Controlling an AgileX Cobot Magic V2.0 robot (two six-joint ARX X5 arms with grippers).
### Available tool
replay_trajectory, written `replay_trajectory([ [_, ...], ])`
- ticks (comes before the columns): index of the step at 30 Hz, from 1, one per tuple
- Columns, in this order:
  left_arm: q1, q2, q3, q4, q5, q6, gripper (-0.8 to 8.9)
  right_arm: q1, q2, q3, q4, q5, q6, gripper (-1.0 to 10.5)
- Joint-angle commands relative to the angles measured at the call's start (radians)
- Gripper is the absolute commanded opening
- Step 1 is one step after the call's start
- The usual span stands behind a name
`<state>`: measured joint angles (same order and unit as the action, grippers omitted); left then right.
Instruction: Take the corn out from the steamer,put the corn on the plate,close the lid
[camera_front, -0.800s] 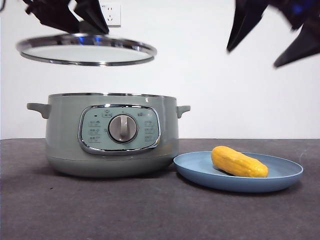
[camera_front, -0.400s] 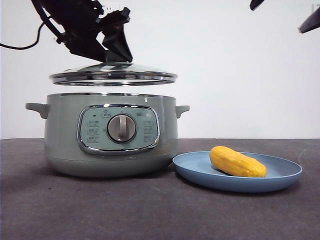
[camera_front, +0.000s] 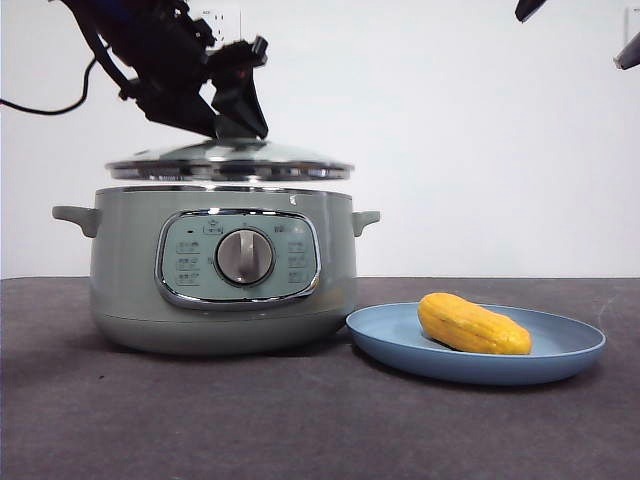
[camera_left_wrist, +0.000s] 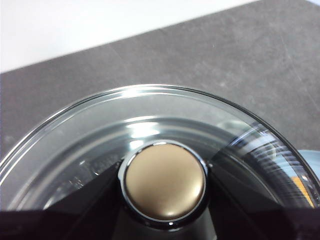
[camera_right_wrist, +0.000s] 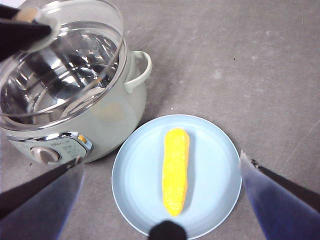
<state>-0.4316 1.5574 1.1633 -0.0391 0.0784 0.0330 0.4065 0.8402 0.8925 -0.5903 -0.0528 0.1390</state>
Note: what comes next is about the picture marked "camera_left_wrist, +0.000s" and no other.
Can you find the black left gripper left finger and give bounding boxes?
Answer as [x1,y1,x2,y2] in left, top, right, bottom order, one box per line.
[42,161,130,240]

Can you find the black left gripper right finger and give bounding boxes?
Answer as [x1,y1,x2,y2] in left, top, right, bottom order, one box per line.
[203,164,285,240]

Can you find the glass lid with round knob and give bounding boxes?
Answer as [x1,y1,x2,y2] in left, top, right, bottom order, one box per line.
[0,83,320,240]

